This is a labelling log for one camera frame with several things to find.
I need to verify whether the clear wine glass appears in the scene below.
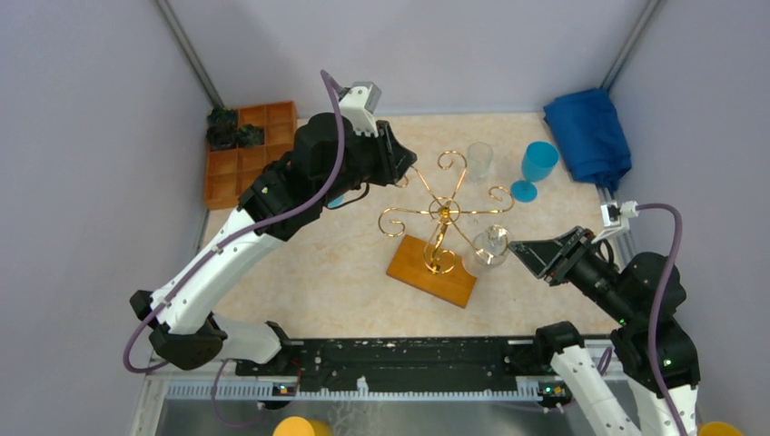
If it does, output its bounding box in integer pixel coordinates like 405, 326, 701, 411
462, 224, 511, 278
466, 142, 494, 182

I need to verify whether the blue wine glass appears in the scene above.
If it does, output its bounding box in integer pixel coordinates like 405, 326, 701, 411
511, 141, 559, 203
327, 195, 344, 210

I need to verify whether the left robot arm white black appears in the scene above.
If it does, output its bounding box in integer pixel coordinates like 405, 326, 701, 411
130, 113, 418, 371

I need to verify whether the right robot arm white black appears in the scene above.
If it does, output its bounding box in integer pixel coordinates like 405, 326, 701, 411
508, 227, 700, 435

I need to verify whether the orange wooden rack base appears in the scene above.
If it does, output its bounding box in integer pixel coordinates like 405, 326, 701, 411
386, 235, 477, 308

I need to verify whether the blue folded cloth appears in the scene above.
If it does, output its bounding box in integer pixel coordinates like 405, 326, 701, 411
543, 88, 632, 193

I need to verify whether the orange compartment tray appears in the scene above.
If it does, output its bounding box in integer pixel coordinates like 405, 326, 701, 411
203, 101, 298, 211

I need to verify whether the dark object in tray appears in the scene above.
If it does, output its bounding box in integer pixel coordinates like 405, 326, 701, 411
205, 108, 265, 152

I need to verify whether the yellow object bottom right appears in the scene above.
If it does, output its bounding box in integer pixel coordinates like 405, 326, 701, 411
697, 421, 744, 436

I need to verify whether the yellow object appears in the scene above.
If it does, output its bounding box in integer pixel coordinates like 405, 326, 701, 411
697, 421, 744, 436
272, 416, 333, 436

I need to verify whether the yellow object bottom centre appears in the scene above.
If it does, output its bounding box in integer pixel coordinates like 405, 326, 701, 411
272, 416, 333, 436

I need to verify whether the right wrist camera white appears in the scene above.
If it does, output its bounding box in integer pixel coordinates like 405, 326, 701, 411
592, 201, 639, 244

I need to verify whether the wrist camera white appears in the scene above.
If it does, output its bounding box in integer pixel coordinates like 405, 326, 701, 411
592, 201, 639, 244
339, 81, 381, 137

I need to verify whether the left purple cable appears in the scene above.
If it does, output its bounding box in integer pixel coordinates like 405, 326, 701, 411
123, 69, 350, 375

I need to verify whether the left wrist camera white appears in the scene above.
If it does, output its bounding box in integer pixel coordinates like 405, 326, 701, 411
339, 81, 381, 137

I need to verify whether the gold wire glass rack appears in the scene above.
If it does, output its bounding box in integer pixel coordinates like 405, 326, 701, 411
377, 150, 516, 263

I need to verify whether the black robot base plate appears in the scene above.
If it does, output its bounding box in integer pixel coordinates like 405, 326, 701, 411
235, 336, 555, 393

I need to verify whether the aluminium frame rail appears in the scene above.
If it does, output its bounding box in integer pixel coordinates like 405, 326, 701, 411
131, 335, 638, 435

